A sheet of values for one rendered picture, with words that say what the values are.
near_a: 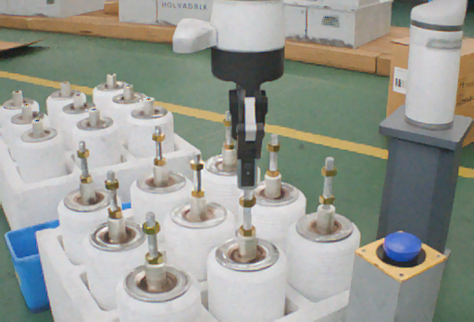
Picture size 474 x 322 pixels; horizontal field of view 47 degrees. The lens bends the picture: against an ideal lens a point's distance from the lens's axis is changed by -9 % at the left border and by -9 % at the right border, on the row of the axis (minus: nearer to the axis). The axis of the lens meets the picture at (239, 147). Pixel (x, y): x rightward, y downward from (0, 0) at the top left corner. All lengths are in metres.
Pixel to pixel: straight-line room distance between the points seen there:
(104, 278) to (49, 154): 0.42
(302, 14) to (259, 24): 2.16
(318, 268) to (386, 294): 0.18
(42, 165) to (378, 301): 0.71
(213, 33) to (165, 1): 2.59
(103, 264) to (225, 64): 0.29
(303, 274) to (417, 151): 0.35
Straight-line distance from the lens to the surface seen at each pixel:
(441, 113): 0.99
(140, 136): 1.16
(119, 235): 0.73
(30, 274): 1.00
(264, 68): 0.57
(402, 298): 0.57
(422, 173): 1.00
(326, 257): 0.72
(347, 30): 2.64
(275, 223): 0.81
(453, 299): 1.09
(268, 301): 0.69
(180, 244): 0.76
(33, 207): 1.09
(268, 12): 0.57
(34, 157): 1.09
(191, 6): 3.06
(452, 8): 0.96
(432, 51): 0.96
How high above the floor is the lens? 0.62
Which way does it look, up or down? 22 degrees down
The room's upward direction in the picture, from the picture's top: straight up
